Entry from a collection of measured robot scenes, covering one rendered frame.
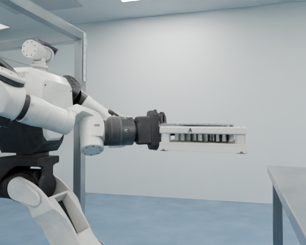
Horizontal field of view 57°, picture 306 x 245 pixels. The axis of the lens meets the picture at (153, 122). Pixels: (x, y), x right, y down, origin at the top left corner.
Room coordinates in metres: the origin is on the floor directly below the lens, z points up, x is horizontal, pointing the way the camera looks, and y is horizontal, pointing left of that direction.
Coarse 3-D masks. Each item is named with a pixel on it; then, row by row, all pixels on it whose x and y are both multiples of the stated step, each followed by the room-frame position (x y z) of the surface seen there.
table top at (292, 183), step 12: (276, 168) 1.29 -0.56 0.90; (288, 168) 1.29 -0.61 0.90; (300, 168) 1.29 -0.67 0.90; (276, 180) 0.98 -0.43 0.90; (288, 180) 0.98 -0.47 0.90; (300, 180) 0.98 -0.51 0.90; (288, 192) 0.80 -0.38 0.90; (300, 192) 0.80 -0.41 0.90; (288, 204) 0.68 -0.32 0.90; (300, 204) 0.67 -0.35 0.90; (288, 216) 0.67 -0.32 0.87; (300, 216) 0.58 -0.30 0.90; (300, 228) 0.52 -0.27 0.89; (300, 240) 0.52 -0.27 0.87
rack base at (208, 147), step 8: (160, 144) 0.83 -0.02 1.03; (168, 144) 0.83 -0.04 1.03; (176, 144) 0.82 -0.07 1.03; (184, 144) 0.81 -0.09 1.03; (192, 144) 0.81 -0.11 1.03; (200, 144) 0.80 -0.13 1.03; (208, 144) 0.79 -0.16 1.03; (216, 144) 0.79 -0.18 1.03; (224, 144) 0.78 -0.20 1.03; (232, 144) 0.77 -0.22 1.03; (240, 144) 0.77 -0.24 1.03; (224, 152) 0.78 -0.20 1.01; (232, 152) 0.77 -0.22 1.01
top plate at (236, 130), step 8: (160, 128) 0.83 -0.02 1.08; (168, 128) 0.83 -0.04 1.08; (176, 128) 0.82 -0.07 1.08; (184, 128) 0.81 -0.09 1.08; (192, 128) 0.80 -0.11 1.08; (200, 128) 0.80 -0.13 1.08; (208, 128) 0.79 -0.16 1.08; (216, 128) 0.78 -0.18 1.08; (224, 128) 0.78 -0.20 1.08; (232, 128) 0.77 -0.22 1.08; (240, 128) 0.76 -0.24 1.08
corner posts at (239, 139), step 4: (164, 136) 0.83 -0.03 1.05; (168, 136) 0.83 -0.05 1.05; (236, 136) 0.78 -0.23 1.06; (240, 136) 0.77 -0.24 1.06; (244, 136) 0.77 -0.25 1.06; (164, 140) 0.83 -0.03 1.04; (168, 140) 0.83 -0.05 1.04; (236, 140) 0.78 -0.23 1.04; (240, 140) 0.77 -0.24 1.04; (244, 140) 0.77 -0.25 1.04
